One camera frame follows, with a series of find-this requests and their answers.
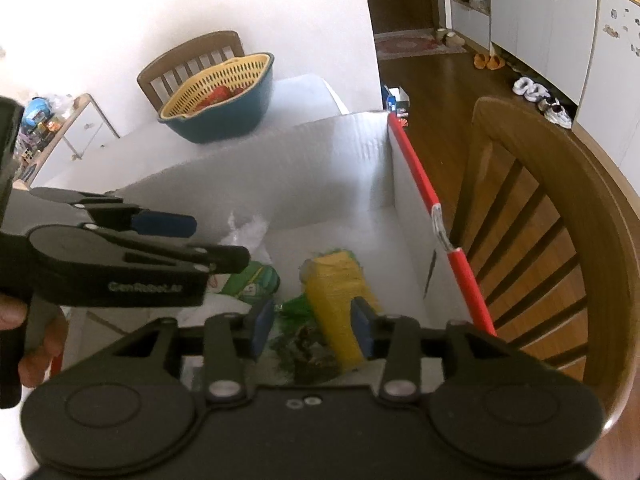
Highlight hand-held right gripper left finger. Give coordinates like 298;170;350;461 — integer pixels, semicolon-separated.
107;296;275;402

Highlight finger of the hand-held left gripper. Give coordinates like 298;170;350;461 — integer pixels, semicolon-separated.
30;187;197;239
115;234;251;275

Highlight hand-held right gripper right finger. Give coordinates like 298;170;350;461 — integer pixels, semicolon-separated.
350;297;521;403

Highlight white plastic wrapper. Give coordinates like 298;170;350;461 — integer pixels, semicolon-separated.
220;212;273;266

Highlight green cartoon snack packet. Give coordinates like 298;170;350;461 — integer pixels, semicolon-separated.
210;260;281;306

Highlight yellow small carton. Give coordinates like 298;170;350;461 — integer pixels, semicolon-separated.
302;254;383;371

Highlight red cardboard box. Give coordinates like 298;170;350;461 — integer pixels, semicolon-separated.
52;110;498;386

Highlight person's left hand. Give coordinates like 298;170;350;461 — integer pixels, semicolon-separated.
0;295;69;389

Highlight blue plastic basin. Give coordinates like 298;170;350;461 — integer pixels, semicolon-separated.
157;52;275;145

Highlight white wooden sideboard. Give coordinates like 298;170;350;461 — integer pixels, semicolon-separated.
15;92;121;188

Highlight red vegetables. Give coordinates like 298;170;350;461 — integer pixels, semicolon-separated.
194;85;246;111

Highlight cluster of small jars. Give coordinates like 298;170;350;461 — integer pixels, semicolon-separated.
17;120;66;161

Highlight wooden dining chair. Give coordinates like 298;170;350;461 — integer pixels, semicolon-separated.
452;96;638;441
137;31;246;111

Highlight yellow strainer basket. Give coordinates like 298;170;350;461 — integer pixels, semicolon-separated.
160;53;271;117

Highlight blue white carton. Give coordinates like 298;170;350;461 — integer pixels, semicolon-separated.
382;85;411;122

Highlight patterned red rug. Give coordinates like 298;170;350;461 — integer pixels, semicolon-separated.
374;30;466;61

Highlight grey white sneaker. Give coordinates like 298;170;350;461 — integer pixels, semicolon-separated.
537;99;573;129

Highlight white wall cabinet unit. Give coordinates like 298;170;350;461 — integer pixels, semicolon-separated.
447;0;640;171

